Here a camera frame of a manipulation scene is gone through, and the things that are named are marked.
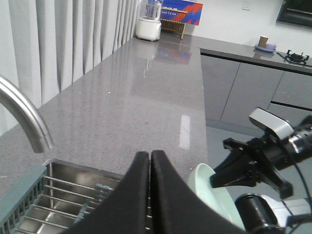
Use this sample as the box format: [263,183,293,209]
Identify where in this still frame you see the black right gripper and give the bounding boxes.
[210,138,293,199]

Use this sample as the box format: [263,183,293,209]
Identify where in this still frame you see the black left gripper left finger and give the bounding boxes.
[63,152,149,234]

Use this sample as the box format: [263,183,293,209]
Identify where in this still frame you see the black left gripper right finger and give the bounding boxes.
[150,150,246,234]

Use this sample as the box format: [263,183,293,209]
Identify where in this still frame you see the light green round plate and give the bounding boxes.
[187,163,245,230]

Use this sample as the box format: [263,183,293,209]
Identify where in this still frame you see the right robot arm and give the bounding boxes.
[211,112,312,234]

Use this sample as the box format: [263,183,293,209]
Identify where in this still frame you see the grey-green sink dish rack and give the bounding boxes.
[0,161,120,234]

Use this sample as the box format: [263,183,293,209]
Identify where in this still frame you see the purple plate on counter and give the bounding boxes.
[255,43,276,53]

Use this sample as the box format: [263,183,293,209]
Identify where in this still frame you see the wooden dish rack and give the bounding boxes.
[161,19,186,39]

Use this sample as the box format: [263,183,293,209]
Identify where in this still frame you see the stainless steel sink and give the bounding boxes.
[12,158,152,234]

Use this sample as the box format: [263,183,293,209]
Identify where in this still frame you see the grey base cabinets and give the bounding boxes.
[201,55,312,134]

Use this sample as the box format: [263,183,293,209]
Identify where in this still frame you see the stainless steel faucet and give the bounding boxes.
[0,76,54,153]

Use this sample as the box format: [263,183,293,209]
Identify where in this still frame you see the brown paper cup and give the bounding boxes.
[258,36,269,48]

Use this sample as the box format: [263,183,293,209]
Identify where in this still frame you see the blue red poster box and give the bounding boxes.
[161,0,204,25]

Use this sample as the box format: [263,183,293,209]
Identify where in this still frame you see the white blender appliance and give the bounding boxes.
[136,0,163,41]

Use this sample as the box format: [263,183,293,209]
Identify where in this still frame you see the white pleated curtain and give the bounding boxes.
[0,0,142,137]

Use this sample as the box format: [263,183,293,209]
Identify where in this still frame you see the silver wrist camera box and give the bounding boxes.
[249,107,294,140]

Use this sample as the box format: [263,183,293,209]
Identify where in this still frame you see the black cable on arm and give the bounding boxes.
[280,143,312,229]

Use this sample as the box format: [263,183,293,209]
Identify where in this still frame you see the black wall cabinet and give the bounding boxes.
[276,0,312,27]

